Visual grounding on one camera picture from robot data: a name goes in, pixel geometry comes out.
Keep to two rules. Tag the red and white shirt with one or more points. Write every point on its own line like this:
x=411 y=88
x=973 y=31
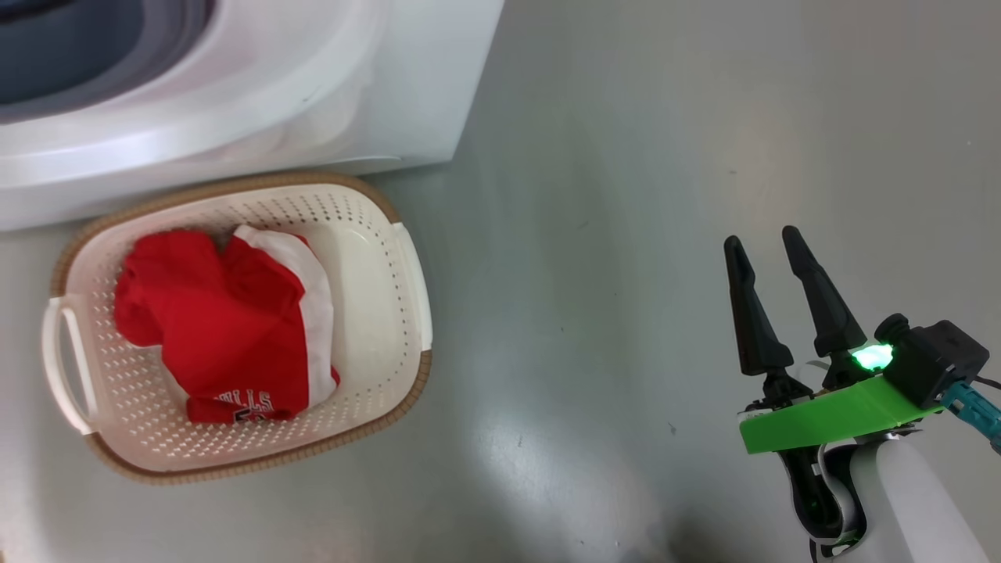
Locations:
x=211 y=328

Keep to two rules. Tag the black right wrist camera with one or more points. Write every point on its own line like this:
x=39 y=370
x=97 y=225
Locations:
x=934 y=360

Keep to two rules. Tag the cream perforated laundry basket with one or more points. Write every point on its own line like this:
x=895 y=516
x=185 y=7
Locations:
x=367 y=313

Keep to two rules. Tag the white front-load washing machine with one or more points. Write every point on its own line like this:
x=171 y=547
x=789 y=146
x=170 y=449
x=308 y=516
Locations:
x=313 y=102

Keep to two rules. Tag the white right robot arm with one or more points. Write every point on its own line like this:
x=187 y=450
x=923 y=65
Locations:
x=907 y=508

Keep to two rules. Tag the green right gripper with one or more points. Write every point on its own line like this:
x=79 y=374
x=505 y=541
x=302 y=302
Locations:
x=837 y=422

